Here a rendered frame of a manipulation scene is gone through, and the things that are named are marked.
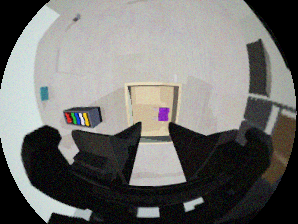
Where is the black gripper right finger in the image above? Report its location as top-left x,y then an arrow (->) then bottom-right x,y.
168,123 -> 238,181

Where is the beige square tray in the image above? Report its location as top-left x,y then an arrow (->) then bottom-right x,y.
124,81 -> 182,144

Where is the small teal block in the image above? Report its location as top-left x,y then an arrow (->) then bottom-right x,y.
40,87 -> 49,101

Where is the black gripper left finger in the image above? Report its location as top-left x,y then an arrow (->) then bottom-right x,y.
72,121 -> 142,185

